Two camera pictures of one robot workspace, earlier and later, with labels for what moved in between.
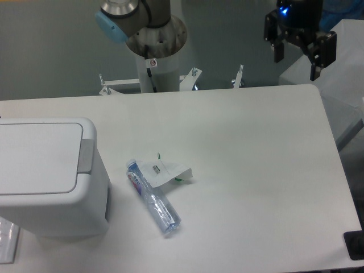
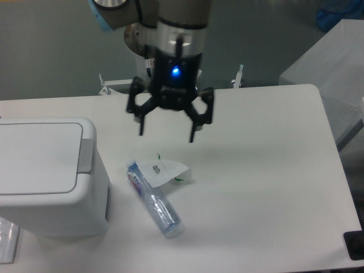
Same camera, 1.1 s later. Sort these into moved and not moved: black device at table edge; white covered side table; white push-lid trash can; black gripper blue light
Moved: black gripper blue light
Not moved: white covered side table; black device at table edge; white push-lid trash can
